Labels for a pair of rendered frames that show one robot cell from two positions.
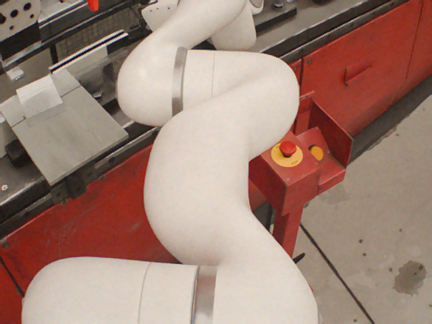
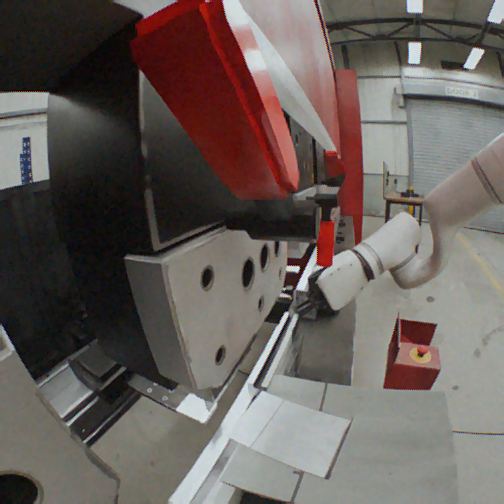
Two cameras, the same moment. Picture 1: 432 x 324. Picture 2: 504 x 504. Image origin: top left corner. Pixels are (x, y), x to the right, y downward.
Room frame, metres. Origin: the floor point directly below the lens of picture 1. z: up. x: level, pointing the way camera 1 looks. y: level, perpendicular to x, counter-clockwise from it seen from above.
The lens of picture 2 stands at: (0.70, 0.46, 1.28)
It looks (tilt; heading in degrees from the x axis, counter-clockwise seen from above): 18 degrees down; 334
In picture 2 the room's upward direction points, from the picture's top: 4 degrees counter-clockwise
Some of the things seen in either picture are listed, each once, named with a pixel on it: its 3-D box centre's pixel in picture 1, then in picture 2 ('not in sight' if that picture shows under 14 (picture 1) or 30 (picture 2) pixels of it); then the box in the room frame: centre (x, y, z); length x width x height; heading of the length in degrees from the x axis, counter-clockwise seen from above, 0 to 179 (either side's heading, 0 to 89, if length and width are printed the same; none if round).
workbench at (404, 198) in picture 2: not in sight; (402, 202); (3.01, -4.06, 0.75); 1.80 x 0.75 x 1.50; 119
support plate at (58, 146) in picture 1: (57, 121); (356, 442); (0.76, 0.31, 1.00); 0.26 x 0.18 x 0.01; 40
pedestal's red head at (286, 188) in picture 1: (299, 152); (414, 352); (0.89, -0.19, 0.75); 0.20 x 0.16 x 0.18; 123
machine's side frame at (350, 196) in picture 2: not in sight; (320, 185); (2.47, -1.22, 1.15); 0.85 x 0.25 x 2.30; 40
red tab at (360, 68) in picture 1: (360, 69); not in sight; (1.41, -0.48, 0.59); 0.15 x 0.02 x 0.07; 130
